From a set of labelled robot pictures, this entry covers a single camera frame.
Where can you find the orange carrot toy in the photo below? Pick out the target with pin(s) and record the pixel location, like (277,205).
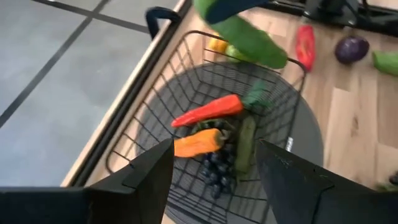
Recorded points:
(196,143)

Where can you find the light green fruit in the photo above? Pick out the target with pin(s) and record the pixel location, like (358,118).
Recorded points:
(233,53)

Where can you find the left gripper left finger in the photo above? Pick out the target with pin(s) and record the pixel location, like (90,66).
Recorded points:
(140,193)

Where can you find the black frame bracket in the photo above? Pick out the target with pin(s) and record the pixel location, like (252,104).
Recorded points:
(150,21)

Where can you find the black grape bunch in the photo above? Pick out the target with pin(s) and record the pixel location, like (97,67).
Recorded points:
(217,169)

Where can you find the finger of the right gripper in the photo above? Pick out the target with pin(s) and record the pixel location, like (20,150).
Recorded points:
(230,9)

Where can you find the yellow lemon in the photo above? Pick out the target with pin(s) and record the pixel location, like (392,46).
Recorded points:
(217,45)

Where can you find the round grey mat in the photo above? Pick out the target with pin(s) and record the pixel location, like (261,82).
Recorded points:
(306,130)

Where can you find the dark purple plum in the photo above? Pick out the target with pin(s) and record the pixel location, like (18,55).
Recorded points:
(351,49)

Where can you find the red chili pepper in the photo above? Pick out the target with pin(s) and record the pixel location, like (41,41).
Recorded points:
(211,109)

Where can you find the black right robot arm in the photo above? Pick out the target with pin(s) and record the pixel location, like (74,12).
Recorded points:
(329,12)

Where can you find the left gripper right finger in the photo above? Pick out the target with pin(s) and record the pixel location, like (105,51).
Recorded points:
(304,199)

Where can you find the olive green cucumber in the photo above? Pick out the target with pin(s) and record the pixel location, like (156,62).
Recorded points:
(245,146)

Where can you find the smooth green cucumber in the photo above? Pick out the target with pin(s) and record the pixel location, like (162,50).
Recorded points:
(252,43)

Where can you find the bumpy green cucumber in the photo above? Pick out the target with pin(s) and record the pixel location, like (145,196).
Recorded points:
(387,62)

